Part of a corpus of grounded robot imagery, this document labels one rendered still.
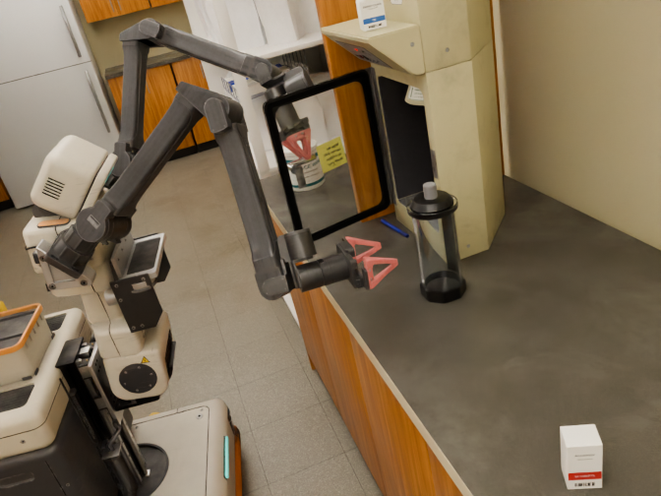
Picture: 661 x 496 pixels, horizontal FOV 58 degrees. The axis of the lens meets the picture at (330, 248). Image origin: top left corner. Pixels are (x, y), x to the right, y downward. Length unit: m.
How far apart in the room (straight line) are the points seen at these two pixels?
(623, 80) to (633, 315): 0.53
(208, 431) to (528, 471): 1.43
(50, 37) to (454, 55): 5.05
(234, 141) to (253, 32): 1.39
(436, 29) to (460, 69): 0.11
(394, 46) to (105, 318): 1.05
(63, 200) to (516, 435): 1.14
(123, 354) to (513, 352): 1.06
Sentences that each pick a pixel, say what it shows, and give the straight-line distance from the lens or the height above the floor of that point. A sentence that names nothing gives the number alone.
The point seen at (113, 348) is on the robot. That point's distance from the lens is 1.75.
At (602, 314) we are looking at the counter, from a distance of 1.31.
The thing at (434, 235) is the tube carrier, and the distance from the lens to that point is 1.27.
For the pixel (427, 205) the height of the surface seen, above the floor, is 1.18.
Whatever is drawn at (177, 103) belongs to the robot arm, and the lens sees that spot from 1.32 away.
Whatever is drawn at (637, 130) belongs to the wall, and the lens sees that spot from 1.52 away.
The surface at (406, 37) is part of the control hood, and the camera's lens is 1.29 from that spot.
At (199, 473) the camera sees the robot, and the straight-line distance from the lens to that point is 2.09.
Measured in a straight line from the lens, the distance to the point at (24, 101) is 6.19.
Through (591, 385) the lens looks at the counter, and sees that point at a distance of 1.14.
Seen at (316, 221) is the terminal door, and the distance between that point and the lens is 1.60.
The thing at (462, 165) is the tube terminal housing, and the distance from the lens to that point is 1.42.
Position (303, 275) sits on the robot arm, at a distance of 1.21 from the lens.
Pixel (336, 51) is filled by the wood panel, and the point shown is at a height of 1.44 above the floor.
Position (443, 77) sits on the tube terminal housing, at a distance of 1.34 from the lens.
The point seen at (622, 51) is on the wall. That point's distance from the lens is 1.50.
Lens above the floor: 1.70
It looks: 27 degrees down
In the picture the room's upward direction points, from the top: 13 degrees counter-clockwise
